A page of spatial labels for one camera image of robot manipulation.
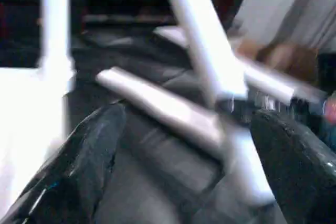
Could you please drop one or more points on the white plastic table top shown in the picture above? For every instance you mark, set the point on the white plastic table top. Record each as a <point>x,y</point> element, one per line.
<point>26,119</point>

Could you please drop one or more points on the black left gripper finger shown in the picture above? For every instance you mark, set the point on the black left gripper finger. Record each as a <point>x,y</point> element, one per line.
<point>68,177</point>

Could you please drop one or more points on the black plastic mat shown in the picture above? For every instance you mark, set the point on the black plastic mat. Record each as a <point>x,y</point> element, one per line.
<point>157,182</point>

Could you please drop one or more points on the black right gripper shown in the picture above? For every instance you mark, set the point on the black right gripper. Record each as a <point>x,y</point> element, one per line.
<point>310,111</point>

